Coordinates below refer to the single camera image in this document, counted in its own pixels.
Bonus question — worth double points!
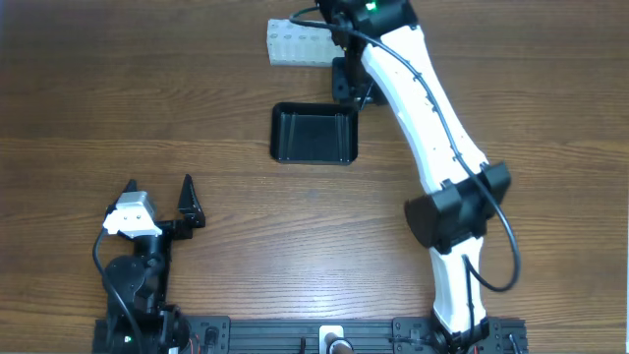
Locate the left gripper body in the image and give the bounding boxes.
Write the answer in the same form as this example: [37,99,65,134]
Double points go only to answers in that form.
[155,219,196,241]

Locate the black tray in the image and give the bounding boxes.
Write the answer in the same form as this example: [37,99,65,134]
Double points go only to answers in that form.
[269,101,360,166]

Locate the black cable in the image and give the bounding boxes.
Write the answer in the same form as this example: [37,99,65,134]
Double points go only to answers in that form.
[288,5,522,294]
[91,228,146,354]

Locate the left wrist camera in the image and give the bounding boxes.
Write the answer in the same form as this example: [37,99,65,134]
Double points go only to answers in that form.
[101,190,164,240]

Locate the mounting rail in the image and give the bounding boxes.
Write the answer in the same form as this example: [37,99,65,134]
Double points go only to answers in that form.
[92,316,530,354]

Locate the white test tube rack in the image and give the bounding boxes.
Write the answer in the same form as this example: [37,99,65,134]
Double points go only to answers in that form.
[266,18,345,68]

